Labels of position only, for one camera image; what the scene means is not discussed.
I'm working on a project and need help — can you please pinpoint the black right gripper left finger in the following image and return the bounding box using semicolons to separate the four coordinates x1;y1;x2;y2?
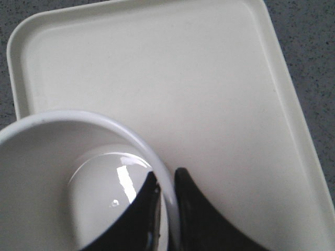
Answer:
84;172;160;250

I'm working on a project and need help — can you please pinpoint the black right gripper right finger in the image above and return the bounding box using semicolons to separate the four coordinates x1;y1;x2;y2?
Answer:
174;167;266;250

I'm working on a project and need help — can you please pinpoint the white smiley mug black handle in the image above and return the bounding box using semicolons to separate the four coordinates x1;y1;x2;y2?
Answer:
1;110;181;250

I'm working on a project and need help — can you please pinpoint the cream rectangular plastic tray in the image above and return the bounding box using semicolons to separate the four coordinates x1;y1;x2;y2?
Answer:
7;1;334;250

